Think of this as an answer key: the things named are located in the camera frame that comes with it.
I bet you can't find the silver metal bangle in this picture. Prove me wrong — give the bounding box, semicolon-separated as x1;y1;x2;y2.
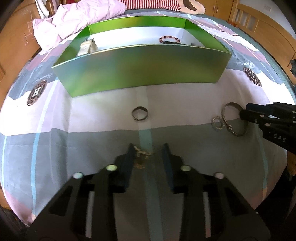
221;102;248;137

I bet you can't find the small rhinestone ring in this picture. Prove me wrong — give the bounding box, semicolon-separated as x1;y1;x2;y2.
211;115;225;130

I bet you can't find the dark metal ring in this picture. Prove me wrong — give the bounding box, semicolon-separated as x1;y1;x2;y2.
131;106;149;121

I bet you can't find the white wrist watch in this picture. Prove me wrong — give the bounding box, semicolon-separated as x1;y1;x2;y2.
77;39;98;56

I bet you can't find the patchwork bed cover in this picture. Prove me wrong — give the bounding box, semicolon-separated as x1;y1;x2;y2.
1;11;295;240

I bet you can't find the wooden wardrobe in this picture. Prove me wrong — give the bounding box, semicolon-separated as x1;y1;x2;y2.
199;0;296;77

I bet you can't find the striped plush doll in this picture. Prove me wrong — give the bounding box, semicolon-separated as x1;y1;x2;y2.
120;0;206;15

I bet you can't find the green cardboard box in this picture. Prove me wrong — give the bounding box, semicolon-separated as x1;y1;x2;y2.
52;16;232;97

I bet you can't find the pink crumpled blanket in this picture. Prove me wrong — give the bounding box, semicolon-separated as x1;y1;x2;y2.
33;1;126;51

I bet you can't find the wooden bed frame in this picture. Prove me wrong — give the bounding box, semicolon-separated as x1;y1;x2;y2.
1;1;40;104

